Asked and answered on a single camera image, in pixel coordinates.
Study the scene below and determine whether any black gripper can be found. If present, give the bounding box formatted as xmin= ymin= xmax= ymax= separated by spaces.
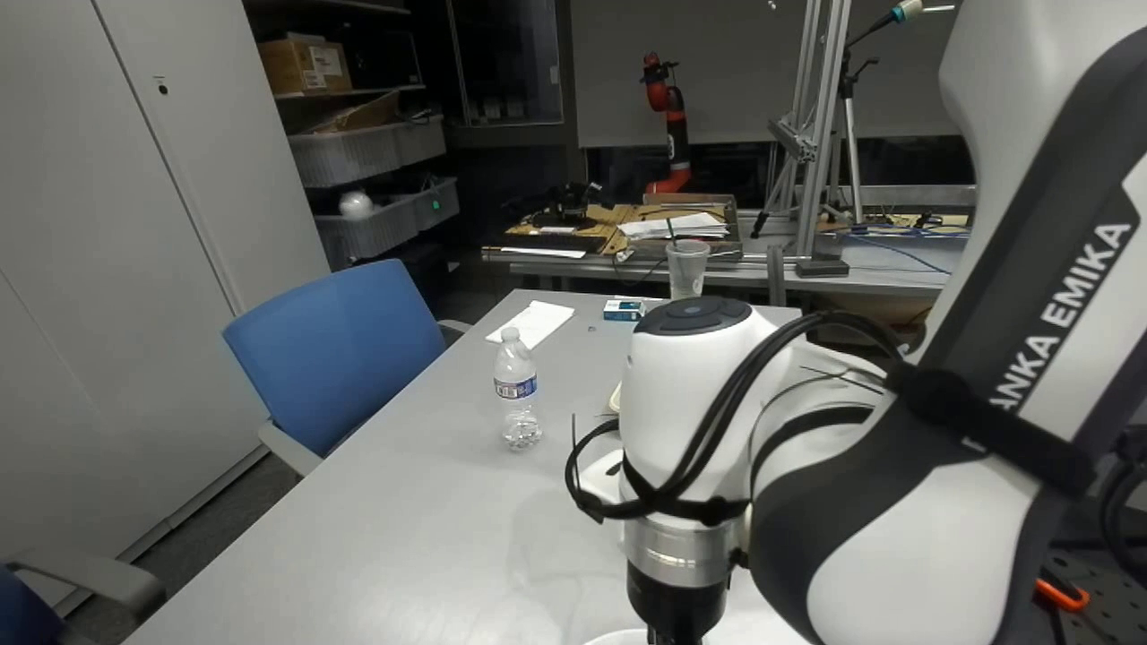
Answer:
xmin=623 ymin=565 xmax=726 ymax=645

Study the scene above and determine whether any clear plastic water bottle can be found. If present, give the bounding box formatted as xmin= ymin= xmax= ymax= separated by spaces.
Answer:
xmin=492 ymin=323 xmax=548 ymax=456

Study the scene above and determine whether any white paper sheet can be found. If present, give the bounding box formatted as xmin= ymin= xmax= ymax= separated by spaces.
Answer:
xmin=484 ymin=297 xmax=578 ymax=355

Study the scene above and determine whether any clear plastic cup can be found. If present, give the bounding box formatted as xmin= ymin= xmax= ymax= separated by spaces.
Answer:
xmin=662 ymin=236 xmax=714 ymax=304

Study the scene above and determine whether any cluttered work table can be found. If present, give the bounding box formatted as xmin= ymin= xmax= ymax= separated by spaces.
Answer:
xmin=476 ymin=189 xmax=982 ymax=301

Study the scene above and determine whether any orange black clamp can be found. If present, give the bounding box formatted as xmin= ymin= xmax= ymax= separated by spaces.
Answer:
xmin=1027 ymin=574 xmax=1093 ymax=616

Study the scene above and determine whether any cardboard pile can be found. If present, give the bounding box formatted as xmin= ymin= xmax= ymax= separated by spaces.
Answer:
xmin=506 ymin=195 xmax=741 ymax=262

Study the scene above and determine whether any blue office chair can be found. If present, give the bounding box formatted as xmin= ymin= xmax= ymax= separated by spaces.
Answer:
xmin=218 ymin=255 xmax=476 ymax=479
xmin=0 ymin=551 xmax=163 ymax=645

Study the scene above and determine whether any gray storage bin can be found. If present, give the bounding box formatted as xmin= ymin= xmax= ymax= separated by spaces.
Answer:
xmin=288 ymin=112 xmax=449 ymax=195
xmin=310 ymin=176 xmax=463 ymax=269

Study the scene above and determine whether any red black device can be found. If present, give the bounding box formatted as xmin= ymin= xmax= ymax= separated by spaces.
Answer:
xmin=638 ymin=48 xmax=695 ymax=196

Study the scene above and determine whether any dark glass cabinet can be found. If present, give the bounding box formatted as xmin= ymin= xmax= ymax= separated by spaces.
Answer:
xmin=442 ymin=0 xmax=572 ymax=152

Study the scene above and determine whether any dark shelf unit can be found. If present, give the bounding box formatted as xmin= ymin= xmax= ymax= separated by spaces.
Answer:
xmin=242 ymin=0 xmax=463 ymax=272

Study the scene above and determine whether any cardboard box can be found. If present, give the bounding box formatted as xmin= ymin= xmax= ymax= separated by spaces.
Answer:
xmin=254 ymin=33 xmax=356 ymax=100

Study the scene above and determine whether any white cabinet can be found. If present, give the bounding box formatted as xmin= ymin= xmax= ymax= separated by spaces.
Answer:
xmin=0 ymin=0 xmax=332 ymax=565

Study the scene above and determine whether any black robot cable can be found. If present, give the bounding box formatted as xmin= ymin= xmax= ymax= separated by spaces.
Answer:
xmin=564 ymin=304 xmax=962 ymax=530

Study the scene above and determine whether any aluminium post stand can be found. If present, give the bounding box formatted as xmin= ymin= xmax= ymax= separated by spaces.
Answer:
xmin=764 ymin=0 xmax=858 ymax=281

